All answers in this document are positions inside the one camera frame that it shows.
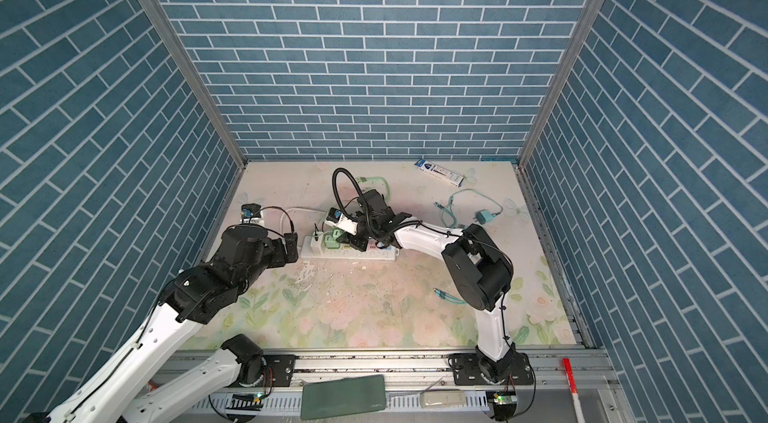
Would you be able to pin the green charger plug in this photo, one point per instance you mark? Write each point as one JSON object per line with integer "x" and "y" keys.
{"x": 330, "y": 240}

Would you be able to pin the teal charger with cable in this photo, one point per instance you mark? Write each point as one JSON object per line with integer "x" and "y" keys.
{"x": 468, "y": 206}

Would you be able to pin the white power strip coloured sockets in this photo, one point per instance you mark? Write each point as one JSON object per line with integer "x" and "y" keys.
{"x": 346, "y": 252}

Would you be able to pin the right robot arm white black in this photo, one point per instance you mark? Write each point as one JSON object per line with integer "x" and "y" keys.
{"x": 481, "y": 272}

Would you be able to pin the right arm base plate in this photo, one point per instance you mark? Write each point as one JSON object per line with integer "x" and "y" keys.
{"x": 474, "y": 369}

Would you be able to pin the white charger with black cable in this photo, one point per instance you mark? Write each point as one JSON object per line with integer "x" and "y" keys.
{"x": 316, "y": 241}

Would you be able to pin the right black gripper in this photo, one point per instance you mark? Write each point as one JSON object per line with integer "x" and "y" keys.
{"x": 355, "y": 243}

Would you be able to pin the red white pen right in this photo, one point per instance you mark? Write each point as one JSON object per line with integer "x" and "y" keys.
{"x": 578, "y": 409}

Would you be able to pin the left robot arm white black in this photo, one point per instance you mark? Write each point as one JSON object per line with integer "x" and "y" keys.
{"x": 117, "y": 391}

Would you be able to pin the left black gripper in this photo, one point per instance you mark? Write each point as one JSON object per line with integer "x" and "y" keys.
{"x": 282, "y": 257}

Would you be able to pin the green rectangular pad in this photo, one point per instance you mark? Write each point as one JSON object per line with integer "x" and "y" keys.
{"x": 343, "y": 397}

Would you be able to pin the blue white toothpaste box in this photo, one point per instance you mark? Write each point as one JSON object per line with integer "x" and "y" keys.
{"x": 439, "y": 172}

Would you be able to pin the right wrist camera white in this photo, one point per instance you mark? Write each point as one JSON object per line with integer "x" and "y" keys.
{"x": 336, "y": 219}

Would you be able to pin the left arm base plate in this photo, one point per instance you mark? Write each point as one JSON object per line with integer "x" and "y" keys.
{"x": 276, "y": 371}

